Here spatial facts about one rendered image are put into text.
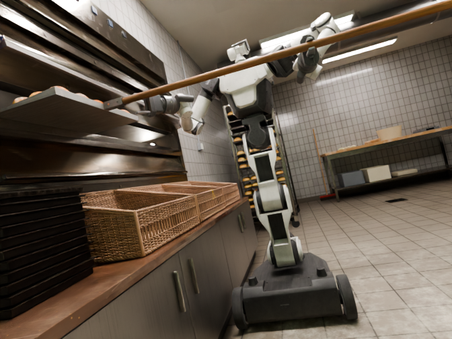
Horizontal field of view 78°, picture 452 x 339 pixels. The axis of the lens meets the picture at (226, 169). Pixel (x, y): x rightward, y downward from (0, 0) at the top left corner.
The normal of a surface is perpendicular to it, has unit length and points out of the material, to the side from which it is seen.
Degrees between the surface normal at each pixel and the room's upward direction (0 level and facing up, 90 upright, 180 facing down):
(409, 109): 90
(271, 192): 86
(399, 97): 90
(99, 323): 90
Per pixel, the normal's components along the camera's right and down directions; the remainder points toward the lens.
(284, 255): -0.19, 0.14
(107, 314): 0.95, -0.22
